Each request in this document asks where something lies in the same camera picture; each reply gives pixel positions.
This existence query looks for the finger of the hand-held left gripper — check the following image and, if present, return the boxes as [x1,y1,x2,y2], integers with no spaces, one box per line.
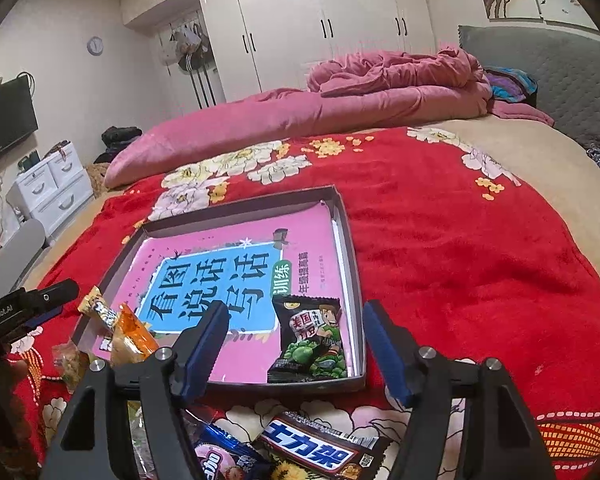
[34,279,81,319]

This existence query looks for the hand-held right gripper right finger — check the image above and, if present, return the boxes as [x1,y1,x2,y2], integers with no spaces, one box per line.
[362,300,558,480]

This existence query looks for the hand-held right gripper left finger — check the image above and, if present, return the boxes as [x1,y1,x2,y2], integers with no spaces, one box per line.
[40,301,231,480]

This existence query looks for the yellow white candy packet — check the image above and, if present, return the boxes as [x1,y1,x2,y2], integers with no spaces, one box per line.
[76,285,118,333]

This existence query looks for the clear pastry packet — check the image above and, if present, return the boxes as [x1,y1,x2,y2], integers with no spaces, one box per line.
[52,340,88,393]

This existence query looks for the orange snack packet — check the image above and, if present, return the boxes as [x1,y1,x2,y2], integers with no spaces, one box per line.
[111,302,161,366]

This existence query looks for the grey cardboard box tray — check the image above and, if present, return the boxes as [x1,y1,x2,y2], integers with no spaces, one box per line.
[72,185,368,393]

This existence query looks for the blue cookie packet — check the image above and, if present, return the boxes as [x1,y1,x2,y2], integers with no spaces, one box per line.
[192,422,276,480]

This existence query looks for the black green pea snack packet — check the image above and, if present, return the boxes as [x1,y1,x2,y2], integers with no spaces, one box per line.
[266,295,348,385]

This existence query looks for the pink book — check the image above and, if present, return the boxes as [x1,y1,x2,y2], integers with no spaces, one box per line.
[92,200,356,386]

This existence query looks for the white drawer cabinet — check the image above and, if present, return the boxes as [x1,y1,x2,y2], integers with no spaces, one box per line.
[7,141,95,233]

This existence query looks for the red floral blanket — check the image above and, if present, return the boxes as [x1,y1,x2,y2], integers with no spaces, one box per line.
[5,125,600,480]

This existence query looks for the woven basket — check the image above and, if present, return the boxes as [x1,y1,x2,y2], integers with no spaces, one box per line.
[85,162,111,197]

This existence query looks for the brown chocolate bar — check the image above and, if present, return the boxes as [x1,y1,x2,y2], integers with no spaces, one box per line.
[254,411,393,480]

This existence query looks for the black bag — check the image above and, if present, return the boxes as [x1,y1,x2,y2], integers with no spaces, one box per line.
[101,126,143,163]

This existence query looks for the black television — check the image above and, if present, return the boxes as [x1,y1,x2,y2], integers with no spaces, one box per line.
[0,76,39,171]

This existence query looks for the pink quilt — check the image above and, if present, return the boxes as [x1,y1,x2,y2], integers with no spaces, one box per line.
[103,45,556,190]

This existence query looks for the beige bed sheet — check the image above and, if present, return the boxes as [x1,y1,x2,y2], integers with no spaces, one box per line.
[405,115,600,311]

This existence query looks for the black striped hanging garment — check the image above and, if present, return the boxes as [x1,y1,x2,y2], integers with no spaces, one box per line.
[177,52,217,109]

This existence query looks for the hanging bags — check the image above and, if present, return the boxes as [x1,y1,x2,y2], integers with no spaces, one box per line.
[157,22,213,68]

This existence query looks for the colourful striped cloth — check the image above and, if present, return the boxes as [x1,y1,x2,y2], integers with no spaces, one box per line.
[482,66,538,106]

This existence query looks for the grey padded headboard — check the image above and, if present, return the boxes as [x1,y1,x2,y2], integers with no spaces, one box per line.
[457,25,600,153]

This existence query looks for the white wardrobe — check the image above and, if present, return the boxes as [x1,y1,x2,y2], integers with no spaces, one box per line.
[120,0,438,106]

